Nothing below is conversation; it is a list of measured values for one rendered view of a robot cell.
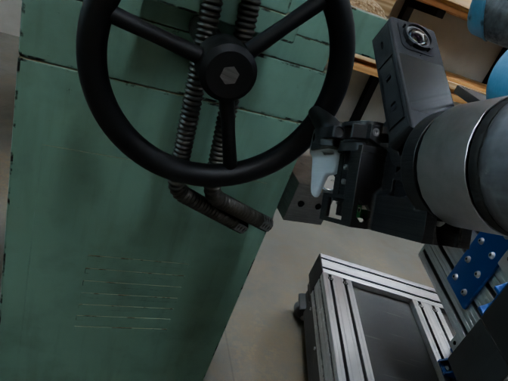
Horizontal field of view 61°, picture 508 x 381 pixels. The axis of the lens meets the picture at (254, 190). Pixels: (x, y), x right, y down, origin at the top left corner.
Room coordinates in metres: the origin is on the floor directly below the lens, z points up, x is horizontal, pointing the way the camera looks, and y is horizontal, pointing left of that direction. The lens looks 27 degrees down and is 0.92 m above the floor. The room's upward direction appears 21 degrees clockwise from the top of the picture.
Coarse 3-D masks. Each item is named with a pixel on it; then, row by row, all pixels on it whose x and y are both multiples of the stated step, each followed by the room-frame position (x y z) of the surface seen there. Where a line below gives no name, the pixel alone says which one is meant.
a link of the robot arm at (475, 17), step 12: (480, 0) 1.03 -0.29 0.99; (492, 0) 1.02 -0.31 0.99; (504, 0) 1.00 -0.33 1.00; (468, 12) 1.05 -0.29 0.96; (480, 12) 1.02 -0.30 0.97; (492, 12) 1.01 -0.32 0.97; (504, 12) 0.99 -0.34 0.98; (468, 24) 1.05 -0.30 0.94; (480, 24) 1.02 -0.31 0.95; (492, 24) 1.01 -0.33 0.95; (504, 24) 0.99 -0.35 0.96; (480, 36) 1.05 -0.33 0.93; (492, 36) 1.02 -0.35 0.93; (504, 36) 0.99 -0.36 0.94
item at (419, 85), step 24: (408, 24) 0.37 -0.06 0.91; (384, 48) 0.36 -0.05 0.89; (408, 48) 0.35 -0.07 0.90; (432, 48) 0.36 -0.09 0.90; (384, 72) 0.34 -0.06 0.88; (408, 72) 0.33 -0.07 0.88; (432, 72) 0.34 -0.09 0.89; (384, 96) 0.33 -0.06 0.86; (408, 96) 0.31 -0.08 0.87; (432, 96) 0.32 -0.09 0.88; (408, 120) 0.29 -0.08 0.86
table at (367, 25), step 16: (160, 0) 0.50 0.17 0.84; (176, 0) 0.50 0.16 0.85; (192, 0) 0.51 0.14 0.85; (224, 0) 0.52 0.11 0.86; (240, 0) 0.53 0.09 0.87; (304, 0) 0.66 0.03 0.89; (224, 16) 0.53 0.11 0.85; (272, 16) 0.55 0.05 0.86; (320, 16) 0.68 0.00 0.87; (368, 16) 0.71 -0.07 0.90; (256, 32) 0.54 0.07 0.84; (304, 32) 0.67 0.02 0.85; (320, 32) 0.68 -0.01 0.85; (368, 32) 0.71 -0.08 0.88; (368, 48) 0.72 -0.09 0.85
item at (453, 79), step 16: (416, 0) 3.33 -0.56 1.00; (432, 0) 3.00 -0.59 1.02; (448, 0) 2.97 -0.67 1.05; (464, 0) 3.12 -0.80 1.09; (400, 16) 3.48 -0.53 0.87; (464, 16) 3.10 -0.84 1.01; (368, 64) 3.02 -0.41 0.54; (368, 80) 3.50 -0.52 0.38; (448, 80) 3.23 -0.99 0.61; (464, 80) 3.42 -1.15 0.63; (368, 96) 3.47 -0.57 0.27
